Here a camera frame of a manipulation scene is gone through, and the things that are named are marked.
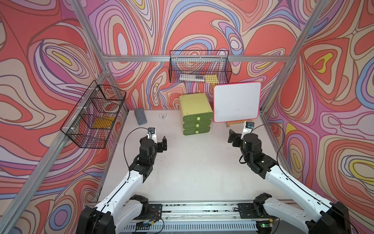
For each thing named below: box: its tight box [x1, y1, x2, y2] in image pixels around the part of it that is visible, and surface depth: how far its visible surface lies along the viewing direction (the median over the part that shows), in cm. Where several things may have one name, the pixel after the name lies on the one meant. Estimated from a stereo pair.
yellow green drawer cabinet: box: [179, 92, 214, 123], surface depth 95 cm
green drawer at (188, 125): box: [183, 119, 212, 130], surface depth 98 cm
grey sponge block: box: [134, 108, 148, 126], surface depth 114 cm
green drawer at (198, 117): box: [183, 112, 214, 123], surface depth 91 cm
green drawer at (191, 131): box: [183, 126, 211, 136], surface depth 103 cm
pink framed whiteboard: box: [213, 81, 262, 123], surface depth 103 cm
